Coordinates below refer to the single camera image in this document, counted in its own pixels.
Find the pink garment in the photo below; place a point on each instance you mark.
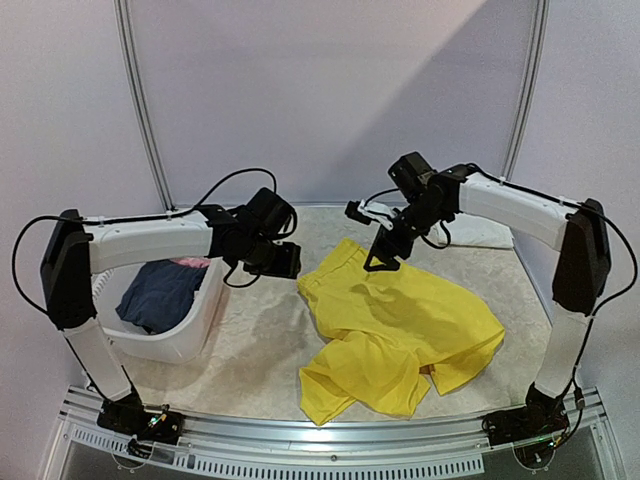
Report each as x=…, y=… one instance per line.
x=193, y=262

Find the dark blue garment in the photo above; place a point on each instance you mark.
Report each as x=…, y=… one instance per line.
x=160, y=296

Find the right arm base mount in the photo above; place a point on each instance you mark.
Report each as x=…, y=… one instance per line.
x=540, y=417

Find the yellow garment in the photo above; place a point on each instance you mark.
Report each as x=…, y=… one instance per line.
x=392, y=336

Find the front aluminium rail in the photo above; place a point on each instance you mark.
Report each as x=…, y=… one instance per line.
x=221, y=447

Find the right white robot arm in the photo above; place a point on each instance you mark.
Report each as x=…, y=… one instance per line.
x=575, y=232

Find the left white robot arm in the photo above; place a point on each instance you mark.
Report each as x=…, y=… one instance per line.
x=79, y=249

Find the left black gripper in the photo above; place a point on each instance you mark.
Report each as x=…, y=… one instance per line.
x=289, y=267

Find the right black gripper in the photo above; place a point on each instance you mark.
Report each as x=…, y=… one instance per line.
x=392, y=239

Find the white t-shirt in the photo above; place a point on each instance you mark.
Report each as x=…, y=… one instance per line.
x=473, y=231

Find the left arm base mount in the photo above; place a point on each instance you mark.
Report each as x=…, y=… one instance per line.
x=129, y=416

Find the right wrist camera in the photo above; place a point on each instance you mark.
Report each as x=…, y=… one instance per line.
x=367, y=212

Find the white plastic laundry basket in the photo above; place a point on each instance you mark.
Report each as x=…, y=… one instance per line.
x=175, y=346

